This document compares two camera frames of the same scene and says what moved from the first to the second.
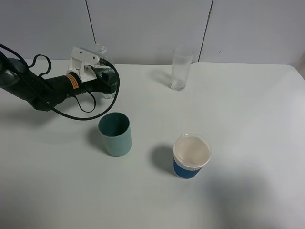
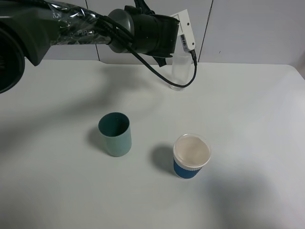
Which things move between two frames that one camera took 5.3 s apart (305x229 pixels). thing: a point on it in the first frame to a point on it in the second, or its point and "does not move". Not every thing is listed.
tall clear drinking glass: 182,57 does not move
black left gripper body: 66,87 to 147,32
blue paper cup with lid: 191,152 does not move
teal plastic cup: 115,129 does not move
